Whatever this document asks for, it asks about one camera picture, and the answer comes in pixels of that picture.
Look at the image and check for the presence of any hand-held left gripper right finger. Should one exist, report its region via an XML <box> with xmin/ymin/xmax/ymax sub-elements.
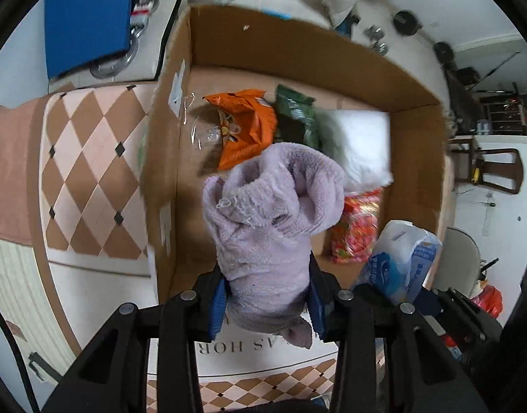
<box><xmin>306</xmin><ymin>253</ymin><xmax>490</xmax><ymax>413</ymax></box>

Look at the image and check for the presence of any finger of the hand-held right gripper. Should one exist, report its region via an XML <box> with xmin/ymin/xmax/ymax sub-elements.
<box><xmin>416</xmin><ymin>287</ymin><xmax>503</xmax><ymax>356</ymax></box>

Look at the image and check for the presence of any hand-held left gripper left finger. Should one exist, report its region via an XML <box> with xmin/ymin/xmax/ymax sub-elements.
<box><xmin>42</xmin><ymin>262</ymin><xmax>228</xmax><ymax>413</ymax></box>

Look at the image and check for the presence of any white blue tissue pack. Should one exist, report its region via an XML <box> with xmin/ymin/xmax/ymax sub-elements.
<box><xmin>351</xmin><ymin>220</ymin><xmax>443</xmax><ymax>306</ymax></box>

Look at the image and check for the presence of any lilac fleece cloth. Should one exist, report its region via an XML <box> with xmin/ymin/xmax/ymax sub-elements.
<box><xmin>202</xmin><ymin>142</ymin><xmax>346</xmax><ymax>349</ymax></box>

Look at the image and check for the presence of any cardboard box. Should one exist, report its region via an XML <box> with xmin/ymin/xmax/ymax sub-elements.
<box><xmin>138</xmin><ymin>3</ymin><xmax>456</xmax><ymax>306</ymax></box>

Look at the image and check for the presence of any white soft packet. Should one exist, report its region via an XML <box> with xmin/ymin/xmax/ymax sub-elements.
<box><xmin>319</xmin><ymin>109</ymin><xmax>395</xmax><ymax>193</ymax></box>

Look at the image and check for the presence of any orange plastic bag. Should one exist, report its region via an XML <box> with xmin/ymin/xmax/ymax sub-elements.
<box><xmin>471</xmin><ymin>285</ymin><xmax>504</xmax><ymax>320</ymax></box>

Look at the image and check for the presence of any beige folding chair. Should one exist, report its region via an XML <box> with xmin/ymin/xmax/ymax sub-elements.
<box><xmin>427</xmin><ymin>227</ymin><xmax>484</xmax><ymax>294</ymax></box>

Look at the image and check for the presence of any red patterned snack bag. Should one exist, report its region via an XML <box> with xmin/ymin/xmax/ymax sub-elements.
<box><xmin>330</xmin><ymin>188</ymin><xmax>384</xmax><ymax>264</ymax></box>

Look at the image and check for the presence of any wooden chair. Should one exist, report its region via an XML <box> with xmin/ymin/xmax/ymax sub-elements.
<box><xmin>448</xmin><ymin>135</ymin><xmax>523</xmax><ymax>195</ymax></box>

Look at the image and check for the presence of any orange snack bag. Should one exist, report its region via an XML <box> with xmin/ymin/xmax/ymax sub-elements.
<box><xmin>202</xmin><ymin>89</ymin><xmax>278</xmax><ymax>171</ymax></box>

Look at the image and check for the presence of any clear plastic wrapper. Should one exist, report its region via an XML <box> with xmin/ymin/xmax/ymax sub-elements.
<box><xmin>179</xmin><ymin>92</ymin><xmax>223</xmax><ymax>149</ymax></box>

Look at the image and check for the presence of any dark green snack bag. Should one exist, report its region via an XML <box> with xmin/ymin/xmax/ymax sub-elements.
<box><xmin>273</xmin><ymin>84</ymin><xmax>322</xmax><ymax>149</ymax></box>

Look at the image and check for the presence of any checkered floor mat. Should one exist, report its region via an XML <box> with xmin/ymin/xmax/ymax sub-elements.
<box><xmin>0</xmin><ymin>83</ymin><xmax>161</xmax><ymax>263</ymax></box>

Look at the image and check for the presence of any blue box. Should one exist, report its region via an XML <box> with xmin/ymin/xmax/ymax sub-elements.
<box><xmin>44</xmin><ymin>0</ymin><xmax>136</xmax><ymax>80</ymax></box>

